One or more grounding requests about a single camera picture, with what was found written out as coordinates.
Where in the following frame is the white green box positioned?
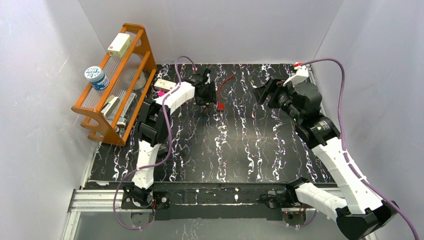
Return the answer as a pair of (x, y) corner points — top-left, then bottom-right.
(107, 33), (132, 58)

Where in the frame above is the small white cardboard box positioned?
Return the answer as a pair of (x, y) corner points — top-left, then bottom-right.
(153, 78), (177, 93)

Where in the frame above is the purple cable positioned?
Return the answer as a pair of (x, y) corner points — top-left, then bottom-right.
(299, 57), (420, 240)
(113, 55), (200, 231)

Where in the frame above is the clear glass bowl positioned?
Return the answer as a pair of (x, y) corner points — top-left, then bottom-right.
(133, 71), (147, 91)

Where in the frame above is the red cable padlock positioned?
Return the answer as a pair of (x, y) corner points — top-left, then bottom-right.
(216, 72), (236, 112)

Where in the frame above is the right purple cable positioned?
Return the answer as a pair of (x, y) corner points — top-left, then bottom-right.
(299, 57), (420, 240)

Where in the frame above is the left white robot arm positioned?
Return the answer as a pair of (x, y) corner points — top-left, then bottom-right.
(123, 68), (217, 208)

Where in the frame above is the white stapler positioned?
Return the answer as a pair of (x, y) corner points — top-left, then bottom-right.
(101, 95), (120, 118)

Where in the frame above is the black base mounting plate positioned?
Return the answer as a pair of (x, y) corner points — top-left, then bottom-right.
(120, 187), (316, 224)

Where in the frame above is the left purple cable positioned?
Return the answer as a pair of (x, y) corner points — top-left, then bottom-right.
(113, 55), (200, 231)

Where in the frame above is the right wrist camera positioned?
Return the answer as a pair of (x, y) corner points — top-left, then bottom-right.
(283, 62), (309, 87)

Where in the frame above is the black padlock key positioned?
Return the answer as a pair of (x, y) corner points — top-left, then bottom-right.
(178, 144), (186, 156)

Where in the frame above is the orange wooden shelf rack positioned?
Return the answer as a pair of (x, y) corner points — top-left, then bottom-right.
(71, 23), (158, 146)

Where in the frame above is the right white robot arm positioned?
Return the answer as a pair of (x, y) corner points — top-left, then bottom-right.
(252, 79), (396, 240)

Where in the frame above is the blue white round jar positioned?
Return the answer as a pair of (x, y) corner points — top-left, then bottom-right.
(84, 66), (109, 91)

